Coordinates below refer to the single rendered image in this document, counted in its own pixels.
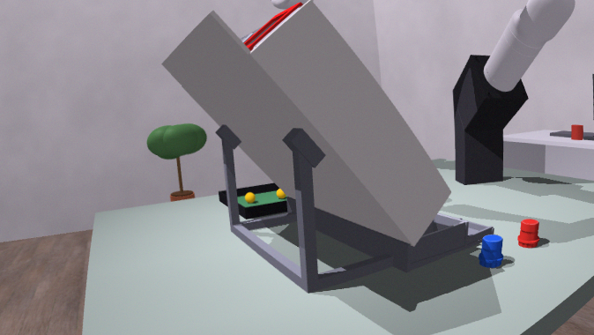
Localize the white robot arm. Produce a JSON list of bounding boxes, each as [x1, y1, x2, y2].
[[271, 0, 575, 92]]

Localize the red plug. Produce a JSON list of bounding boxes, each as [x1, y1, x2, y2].
[[517, 219, 539, 248]]

